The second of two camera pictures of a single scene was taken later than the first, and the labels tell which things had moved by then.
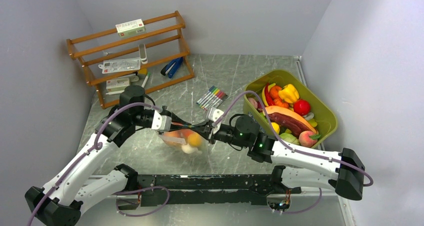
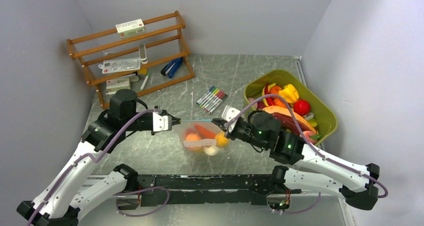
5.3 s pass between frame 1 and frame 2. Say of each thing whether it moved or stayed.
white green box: stayed
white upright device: stayed
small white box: stayed
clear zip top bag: moved
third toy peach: stayed
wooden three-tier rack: stayed
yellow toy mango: moved
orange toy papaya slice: stayed
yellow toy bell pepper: stayed
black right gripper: moved
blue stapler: stayed
